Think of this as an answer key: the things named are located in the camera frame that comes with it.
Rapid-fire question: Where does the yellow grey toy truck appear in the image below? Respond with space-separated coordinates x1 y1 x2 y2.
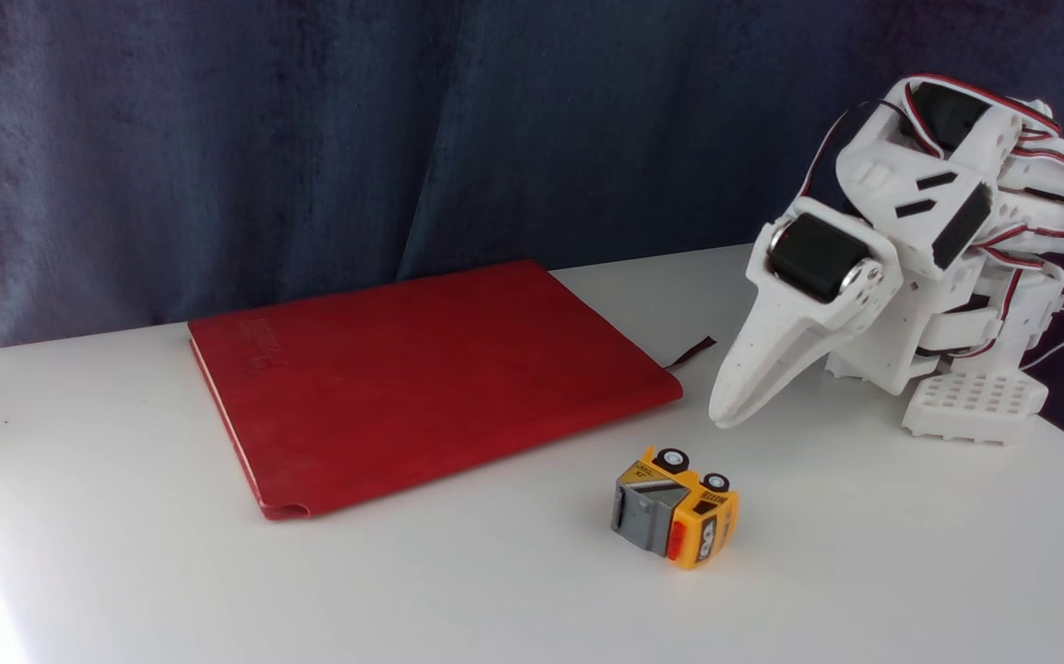
611 446 739 571

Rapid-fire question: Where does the dark blue curtain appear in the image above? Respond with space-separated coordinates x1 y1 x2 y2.
0 0 1064 467

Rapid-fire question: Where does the red white black wrist cable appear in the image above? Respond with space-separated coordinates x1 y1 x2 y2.
798 74 950 200

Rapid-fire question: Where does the dark red bookmark ribbon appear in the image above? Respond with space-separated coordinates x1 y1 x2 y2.
664 336 716 372

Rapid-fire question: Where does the red notebook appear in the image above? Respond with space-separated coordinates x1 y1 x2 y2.
188 260 684 521

